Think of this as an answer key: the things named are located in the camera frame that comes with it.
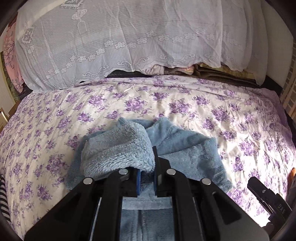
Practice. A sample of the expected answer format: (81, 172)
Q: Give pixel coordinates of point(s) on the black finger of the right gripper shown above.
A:
(273, 203)

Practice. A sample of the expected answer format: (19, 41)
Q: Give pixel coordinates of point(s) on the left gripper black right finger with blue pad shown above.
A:
(202, 211)

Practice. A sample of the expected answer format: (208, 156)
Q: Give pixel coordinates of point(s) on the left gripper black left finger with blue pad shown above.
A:
(91, 211)

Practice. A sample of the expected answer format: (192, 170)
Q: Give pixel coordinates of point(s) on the blue fleece garment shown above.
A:
(135, 143)

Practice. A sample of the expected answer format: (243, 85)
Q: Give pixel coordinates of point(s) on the folded clothes pile under lace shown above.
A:
(202, 70)

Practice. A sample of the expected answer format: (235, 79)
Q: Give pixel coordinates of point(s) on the person's hand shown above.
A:
(291, 189)

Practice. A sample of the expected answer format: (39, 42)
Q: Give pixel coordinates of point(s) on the black white striped cloth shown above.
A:
(4, 201)

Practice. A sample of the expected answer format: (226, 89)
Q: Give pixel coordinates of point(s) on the purple floral bedspread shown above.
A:
(38, 143)

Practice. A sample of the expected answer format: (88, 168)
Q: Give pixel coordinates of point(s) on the beige grid patterned curtain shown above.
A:
(288, 94)

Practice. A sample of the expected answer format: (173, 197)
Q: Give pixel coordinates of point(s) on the white lace cover cloth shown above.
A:
(61, 43)

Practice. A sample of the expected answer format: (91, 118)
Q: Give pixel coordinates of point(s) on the pink floral fabric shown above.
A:
(10, 59)

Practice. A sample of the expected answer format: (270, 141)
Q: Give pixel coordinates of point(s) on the wooden furniture frame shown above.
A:
(5, 118)

